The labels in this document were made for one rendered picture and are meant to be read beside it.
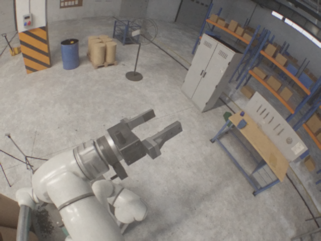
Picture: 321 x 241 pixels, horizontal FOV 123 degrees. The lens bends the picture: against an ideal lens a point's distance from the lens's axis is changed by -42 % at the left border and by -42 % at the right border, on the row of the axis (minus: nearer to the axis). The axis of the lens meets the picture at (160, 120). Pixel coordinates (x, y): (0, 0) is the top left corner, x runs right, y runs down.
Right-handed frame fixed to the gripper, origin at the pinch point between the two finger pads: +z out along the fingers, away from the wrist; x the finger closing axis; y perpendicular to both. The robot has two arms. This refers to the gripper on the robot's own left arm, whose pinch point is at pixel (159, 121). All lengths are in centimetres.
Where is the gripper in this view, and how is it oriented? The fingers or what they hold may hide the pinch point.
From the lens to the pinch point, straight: 40.4
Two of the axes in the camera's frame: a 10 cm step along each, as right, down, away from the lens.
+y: -2.7, -8.4, -4.6
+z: 8.1, -4.6, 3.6
